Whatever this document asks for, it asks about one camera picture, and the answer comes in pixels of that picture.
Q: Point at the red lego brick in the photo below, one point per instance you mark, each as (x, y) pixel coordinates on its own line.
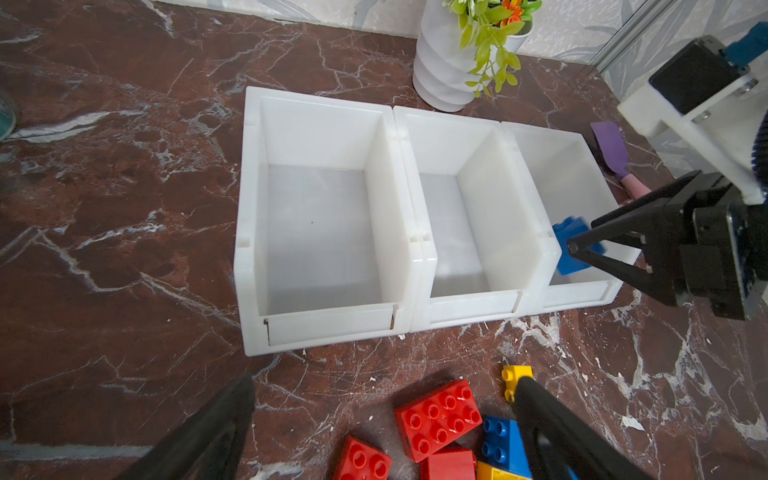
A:
(450, 463)
(360, 461)
(432, 422)

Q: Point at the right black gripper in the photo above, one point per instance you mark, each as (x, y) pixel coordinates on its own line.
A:
(702, 240)

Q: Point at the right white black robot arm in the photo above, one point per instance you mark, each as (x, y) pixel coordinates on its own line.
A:
(702, 94)

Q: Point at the white bin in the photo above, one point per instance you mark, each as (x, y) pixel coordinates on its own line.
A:
(490, 252)
(570, 184)
(326, 247)

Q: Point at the middle white bin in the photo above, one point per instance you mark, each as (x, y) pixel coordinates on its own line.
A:
(490, 252)

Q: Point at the left white bin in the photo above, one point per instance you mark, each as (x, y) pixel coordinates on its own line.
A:
(326, 247)

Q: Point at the small yellow lego brick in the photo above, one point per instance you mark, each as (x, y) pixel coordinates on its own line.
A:
(511, 375)

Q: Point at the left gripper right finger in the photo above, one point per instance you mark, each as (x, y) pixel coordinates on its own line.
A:
(559, 445)

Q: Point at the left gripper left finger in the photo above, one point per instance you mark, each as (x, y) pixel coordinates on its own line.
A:
(208, 445)

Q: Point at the white potted flower plant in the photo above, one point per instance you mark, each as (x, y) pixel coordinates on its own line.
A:
(468, 49)

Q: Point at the purple pink scoop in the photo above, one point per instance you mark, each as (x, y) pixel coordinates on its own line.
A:
(612, 146)

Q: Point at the right white bin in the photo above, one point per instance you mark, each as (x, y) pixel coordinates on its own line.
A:
(570, 184)

